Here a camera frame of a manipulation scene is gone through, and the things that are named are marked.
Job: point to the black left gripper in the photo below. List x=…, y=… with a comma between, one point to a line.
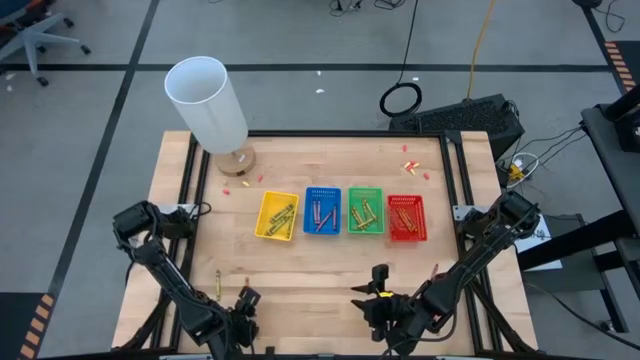
x=246, y=327

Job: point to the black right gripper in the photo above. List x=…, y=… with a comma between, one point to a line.
x=382, y=315

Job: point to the orange crayon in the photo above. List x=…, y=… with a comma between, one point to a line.
x=411, y=221
x=400, y=220

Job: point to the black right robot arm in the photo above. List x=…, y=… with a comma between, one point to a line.
x=465, y=270

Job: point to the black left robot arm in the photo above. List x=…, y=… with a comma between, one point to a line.
x=165, y=275

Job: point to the red plastic basket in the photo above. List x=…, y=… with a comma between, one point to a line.
x=395, y=235

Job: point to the green plastic basket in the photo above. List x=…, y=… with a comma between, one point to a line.
x=376, y=197

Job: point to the blue plastic basket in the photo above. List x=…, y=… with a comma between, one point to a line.
x=327, y=195

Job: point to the yellow plastic basket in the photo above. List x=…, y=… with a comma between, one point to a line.
x=267, y=200

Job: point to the white paper sheet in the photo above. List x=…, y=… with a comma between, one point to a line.
x=545, y=245

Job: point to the yellow power plug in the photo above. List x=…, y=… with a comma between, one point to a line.
x=516, y=172

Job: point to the black computer tower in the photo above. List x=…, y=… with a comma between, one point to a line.
x=457, y=120

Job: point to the black metal stand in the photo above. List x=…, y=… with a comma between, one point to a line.
x=575, y=245

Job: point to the white shade table lamp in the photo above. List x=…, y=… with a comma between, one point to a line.
x=200, y=100

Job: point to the black side table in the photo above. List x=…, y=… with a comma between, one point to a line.
x=615, y=165

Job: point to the grey office chair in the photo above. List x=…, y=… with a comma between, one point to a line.
x=30, y=35

